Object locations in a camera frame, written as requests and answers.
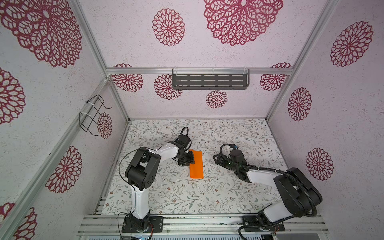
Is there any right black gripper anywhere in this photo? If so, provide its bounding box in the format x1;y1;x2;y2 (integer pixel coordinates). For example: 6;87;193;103
212;153;238;174

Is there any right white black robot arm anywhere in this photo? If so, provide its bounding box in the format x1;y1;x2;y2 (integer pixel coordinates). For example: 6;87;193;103
213;151;323;227

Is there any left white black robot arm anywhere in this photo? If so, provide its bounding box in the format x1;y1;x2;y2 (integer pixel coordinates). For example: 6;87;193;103
125;140;194;220

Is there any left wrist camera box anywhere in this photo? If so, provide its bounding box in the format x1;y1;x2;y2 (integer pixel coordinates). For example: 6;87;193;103
174;134;191;149

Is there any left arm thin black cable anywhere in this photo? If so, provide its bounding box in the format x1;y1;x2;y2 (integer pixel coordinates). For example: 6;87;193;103
116;147;142;238

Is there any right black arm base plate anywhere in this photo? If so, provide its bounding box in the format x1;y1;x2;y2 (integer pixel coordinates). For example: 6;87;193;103
242;215;286;232

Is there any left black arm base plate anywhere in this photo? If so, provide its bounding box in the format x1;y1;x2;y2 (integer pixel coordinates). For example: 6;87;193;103
121;216;164;233

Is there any grey slotted wall shelf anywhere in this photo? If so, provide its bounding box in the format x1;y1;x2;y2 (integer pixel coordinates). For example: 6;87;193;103
171;69;250;90

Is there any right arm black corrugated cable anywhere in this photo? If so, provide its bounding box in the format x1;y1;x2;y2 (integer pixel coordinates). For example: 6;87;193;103
219;143;318;240

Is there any black wire wall basket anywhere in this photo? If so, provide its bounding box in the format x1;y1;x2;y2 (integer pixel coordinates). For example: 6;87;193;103
78;95;113;139

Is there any aluminium front rail frame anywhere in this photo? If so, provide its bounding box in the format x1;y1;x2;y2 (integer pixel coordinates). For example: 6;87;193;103
76;214;330;236

